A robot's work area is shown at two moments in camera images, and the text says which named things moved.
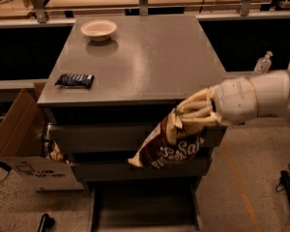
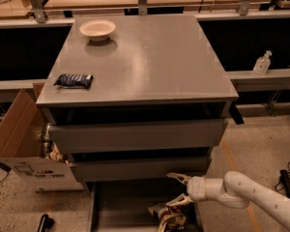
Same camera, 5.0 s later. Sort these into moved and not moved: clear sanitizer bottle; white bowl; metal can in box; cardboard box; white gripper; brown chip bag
Moved: brown chip bag; white gripper
Not moved: clear sanitizer bottle; cardboard box; metal can in box; white bowl
